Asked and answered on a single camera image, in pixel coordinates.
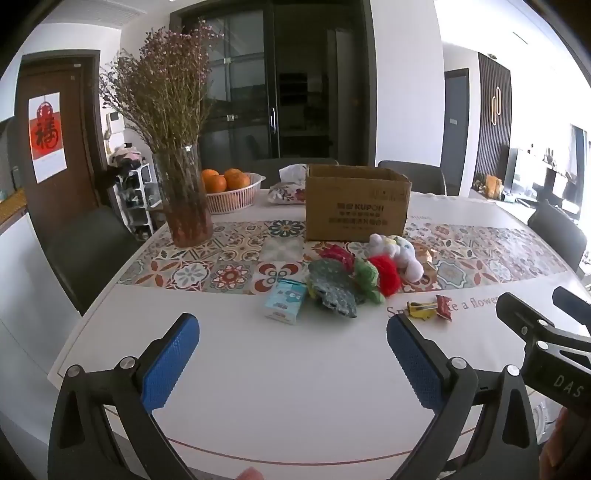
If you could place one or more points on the person's right hand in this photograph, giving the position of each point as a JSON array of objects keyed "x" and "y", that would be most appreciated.
[{"x": 568, "y": 447}]

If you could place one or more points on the dried purple flowers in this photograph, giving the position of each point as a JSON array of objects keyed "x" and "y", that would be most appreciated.
[{"x": 161, "y": 92}]

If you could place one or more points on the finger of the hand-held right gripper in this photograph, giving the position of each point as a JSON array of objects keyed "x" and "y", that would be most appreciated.
[
  {"x": 521, "y": 316},
  {"x": 575, "y": 302}
]

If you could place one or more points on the dark green patterned cloth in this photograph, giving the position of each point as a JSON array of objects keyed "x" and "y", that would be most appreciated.
[{"x": 330, "y": 288}]

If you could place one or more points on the orange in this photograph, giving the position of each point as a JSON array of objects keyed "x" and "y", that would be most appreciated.
[
  {"x": 238, "y": 179},
  {"x": 214, "y": 181}
]

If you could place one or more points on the glass vase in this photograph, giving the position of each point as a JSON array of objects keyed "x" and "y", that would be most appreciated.
[{"x": 184, "y": 207}]

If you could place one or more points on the gold wall ornament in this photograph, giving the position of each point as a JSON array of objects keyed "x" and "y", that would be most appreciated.
[{"x": 495, "y": 105}]

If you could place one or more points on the small yellow packet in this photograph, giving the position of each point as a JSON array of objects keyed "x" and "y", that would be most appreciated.
[{"x": 418, "y": 311}]

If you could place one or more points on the red pom-pom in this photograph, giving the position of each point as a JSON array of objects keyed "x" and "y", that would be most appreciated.
[{"x": 385, "y": 274}]

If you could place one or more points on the floral tissue box cover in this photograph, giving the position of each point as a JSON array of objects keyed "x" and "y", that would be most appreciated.
[{"x": 286, "y": 193}]

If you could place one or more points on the small red snack packet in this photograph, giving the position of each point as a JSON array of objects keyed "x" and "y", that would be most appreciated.
[{"x": 443, "y": 307}]

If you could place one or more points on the light blue tissue packet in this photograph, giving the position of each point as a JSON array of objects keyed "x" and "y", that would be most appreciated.
[{"x": 284, "y": 300}]

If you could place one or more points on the gold biscuit packet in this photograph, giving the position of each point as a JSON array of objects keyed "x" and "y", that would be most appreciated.
[{"x": 428, "y": 258}]

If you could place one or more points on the patterned tile table runner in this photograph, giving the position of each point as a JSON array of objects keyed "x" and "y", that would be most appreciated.
[{"x": 231, "y": 263}]

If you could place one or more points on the brown wooden door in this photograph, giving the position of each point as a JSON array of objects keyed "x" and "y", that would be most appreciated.
[{"x": 78, "y": 161}]

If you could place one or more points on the orange paper bag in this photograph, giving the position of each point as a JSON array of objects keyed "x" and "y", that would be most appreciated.
[{"x": 494, "y": 187}]

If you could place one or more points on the white sideboard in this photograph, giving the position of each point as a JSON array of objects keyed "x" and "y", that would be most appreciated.
[{"x": 512, "y": 205}]

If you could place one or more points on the red and green crochet piece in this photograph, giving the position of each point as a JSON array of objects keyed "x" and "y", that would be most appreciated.
[{"x": 337, "y": 256}]

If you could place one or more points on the dark slatted wall panel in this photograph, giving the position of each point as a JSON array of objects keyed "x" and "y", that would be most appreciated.
[{"x": 485, "y": 152}]

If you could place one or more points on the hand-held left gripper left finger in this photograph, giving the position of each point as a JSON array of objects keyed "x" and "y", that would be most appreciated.
[{"x": 171, "y": 364}]

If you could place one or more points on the white plush toy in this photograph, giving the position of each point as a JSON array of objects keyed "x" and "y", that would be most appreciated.
[{"x": 401, "y": 258}]

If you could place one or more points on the white shoe rack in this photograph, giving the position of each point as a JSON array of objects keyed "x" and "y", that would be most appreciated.
[{"x": 136, "y": 203}]

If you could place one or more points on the black glass sliding door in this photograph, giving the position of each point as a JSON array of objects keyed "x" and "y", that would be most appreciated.
[{"x": 277, "y": 92}]

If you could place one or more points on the pile of clothes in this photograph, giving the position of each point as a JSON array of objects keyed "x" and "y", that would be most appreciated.
[{"x": 125, "y": 156}]

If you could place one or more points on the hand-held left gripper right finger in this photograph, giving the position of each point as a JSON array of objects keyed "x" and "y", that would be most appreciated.
[{"x": 415, "y": 364}]

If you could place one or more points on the red and white door poster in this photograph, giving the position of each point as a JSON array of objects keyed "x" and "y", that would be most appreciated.
[{"x": 48, "y": 138}]

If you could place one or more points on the dark grey chair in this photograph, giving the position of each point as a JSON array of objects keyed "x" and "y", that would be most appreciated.
[
  {"x": 87, "y": 249},
  {"x": 556, "y": 235},
  {"x": 415, "y": 175}
]

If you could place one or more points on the wall intercom panel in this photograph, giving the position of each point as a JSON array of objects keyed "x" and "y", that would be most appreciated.
[{"x": 113, "y": 123}]

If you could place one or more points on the brown cardboard box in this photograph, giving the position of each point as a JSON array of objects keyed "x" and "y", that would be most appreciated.
[{"x": 355, "y": 212}]

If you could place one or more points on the dark interior door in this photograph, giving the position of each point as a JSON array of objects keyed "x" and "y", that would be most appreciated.
[{"x": 455, "y": 134}]

